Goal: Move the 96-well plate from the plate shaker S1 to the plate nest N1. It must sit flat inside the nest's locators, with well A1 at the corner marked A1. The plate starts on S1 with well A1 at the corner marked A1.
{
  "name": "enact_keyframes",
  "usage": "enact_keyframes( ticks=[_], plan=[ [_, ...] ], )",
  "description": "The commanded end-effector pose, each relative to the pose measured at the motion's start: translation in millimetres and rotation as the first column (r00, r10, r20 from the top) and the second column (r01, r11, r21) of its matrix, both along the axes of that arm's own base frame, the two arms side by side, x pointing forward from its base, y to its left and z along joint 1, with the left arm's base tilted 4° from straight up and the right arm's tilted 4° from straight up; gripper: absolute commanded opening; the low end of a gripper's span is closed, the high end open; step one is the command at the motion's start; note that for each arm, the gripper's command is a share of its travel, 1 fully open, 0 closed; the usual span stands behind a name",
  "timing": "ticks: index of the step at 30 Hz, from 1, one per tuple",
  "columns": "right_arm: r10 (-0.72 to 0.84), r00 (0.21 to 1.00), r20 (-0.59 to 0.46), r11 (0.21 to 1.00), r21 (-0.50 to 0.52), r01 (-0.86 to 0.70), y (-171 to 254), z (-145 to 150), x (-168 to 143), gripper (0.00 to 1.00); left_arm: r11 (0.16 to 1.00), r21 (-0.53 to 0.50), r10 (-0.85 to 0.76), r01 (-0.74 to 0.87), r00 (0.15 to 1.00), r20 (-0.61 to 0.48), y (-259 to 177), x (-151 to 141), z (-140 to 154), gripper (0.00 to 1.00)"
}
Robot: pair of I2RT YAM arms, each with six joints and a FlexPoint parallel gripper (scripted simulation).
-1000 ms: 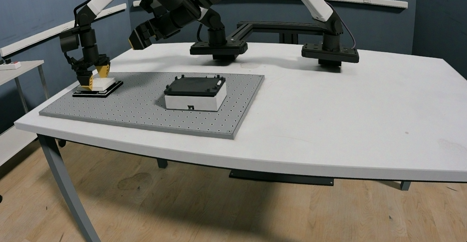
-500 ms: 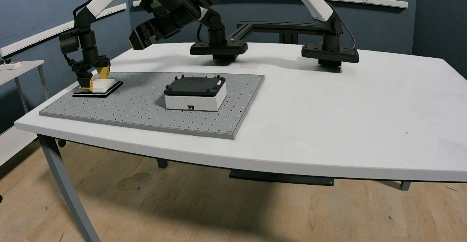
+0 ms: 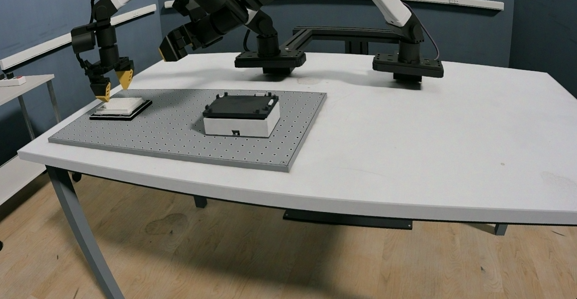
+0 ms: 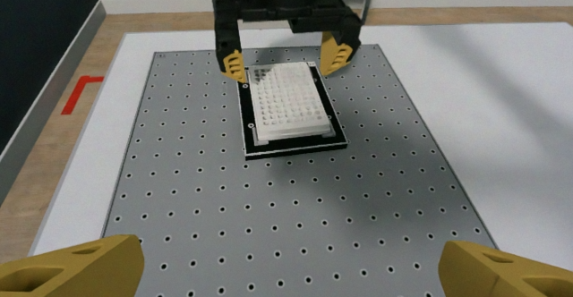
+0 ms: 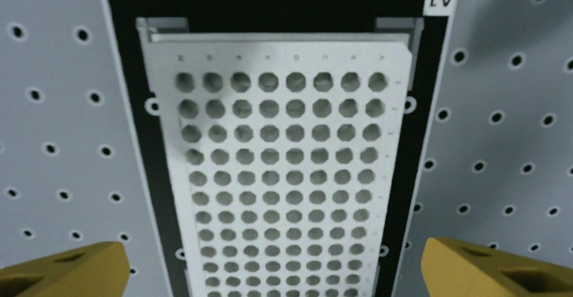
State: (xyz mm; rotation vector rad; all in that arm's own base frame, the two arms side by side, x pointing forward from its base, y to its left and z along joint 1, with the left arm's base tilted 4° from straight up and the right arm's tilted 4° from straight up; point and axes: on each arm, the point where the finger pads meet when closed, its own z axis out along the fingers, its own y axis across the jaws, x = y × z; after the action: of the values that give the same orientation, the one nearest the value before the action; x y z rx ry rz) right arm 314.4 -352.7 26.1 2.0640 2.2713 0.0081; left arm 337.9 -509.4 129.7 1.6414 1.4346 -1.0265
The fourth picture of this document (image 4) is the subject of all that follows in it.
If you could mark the white well plate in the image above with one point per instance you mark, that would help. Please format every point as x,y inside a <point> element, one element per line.
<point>286,103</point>

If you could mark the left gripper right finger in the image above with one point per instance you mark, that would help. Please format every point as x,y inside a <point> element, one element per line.
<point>468,269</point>

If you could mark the black flat plate with grey corner clips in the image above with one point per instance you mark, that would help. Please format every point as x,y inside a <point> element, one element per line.
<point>259,149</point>

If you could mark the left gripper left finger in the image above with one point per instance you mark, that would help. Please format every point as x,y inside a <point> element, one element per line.
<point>107,267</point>

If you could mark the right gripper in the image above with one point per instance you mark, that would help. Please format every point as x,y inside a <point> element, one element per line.
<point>339,40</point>

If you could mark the grey perforated breadboard plate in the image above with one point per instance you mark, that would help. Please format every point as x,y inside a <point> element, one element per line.
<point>368,220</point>

